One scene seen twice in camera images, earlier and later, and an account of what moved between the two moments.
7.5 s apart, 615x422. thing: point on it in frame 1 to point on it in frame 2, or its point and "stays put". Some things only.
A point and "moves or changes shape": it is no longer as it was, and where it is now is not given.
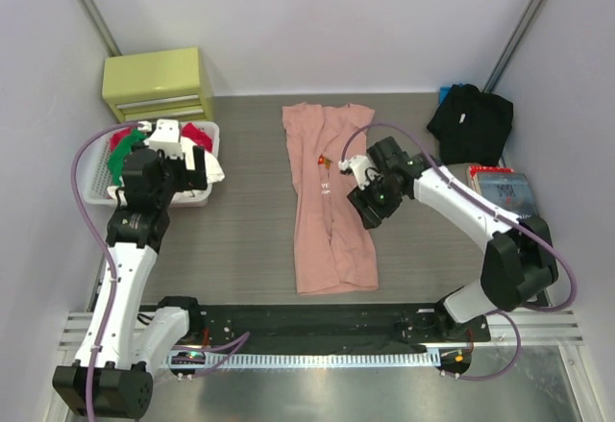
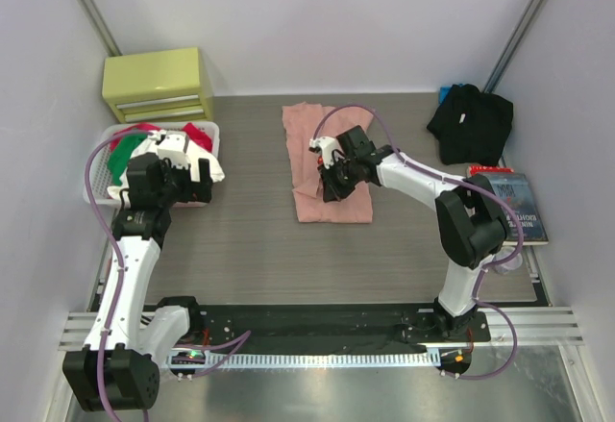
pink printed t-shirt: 334,252 moves or changes shape
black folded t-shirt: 474,127 stays put
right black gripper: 360,201 to 332,191
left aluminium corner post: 88,7 stays put
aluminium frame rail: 557,329 stays put
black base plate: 332,327 stays put
